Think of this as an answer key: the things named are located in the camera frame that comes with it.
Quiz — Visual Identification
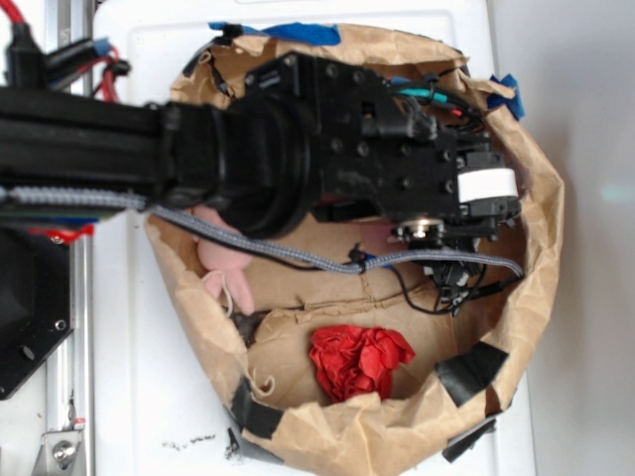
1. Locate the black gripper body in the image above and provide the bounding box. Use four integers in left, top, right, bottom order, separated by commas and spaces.
245, 53, 521, 242

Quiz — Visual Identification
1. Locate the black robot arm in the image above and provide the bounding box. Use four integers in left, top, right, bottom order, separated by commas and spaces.
1, 54, 521, 240

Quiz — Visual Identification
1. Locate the crumpled red paper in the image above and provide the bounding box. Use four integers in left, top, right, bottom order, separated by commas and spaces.
310, 325, 416, 403

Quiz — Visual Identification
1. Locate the blue tape strip right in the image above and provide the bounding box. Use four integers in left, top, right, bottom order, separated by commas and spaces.
486, 72, 526, 120

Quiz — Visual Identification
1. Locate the blue tape strip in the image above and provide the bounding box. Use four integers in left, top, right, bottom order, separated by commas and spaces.
486, 72, 526, 120
208, 22, 341, 47

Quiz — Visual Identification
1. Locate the blue tape strip top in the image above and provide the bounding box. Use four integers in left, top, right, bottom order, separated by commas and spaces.
208, 22, 341, 47

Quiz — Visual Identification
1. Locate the pink plush pig toy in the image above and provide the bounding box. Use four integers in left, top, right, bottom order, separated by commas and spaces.
192, 236, 255, 315

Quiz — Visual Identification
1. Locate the brown paper bag tray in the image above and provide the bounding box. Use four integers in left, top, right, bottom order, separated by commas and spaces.
146, 24, 565, 475

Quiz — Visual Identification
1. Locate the black tape patch right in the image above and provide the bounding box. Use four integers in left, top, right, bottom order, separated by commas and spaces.
435, 341, 509, 407

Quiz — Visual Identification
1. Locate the black tape patch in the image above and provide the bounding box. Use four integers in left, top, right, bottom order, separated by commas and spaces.
230, 377, 284, 439
435, 341, 509, 407

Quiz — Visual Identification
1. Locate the black tape patch bottom left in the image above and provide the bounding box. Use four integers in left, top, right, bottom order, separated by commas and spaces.
230, 377, 284, 439

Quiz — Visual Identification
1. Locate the red braided cable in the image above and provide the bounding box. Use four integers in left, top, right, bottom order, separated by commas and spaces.
0, 0, 125, 103

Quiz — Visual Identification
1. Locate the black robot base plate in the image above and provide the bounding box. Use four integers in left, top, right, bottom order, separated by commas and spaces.
1, 229, 72, 401

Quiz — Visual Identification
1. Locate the grey braided cable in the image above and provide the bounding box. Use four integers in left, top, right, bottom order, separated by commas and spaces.
0, 186, 525, 279

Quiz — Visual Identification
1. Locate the aluminium extrusion rail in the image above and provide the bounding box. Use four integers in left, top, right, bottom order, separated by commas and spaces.
45, 0, 98, 475

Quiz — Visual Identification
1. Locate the metal corner bracket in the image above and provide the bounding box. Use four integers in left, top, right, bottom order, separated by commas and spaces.
31, 430, 86, 476

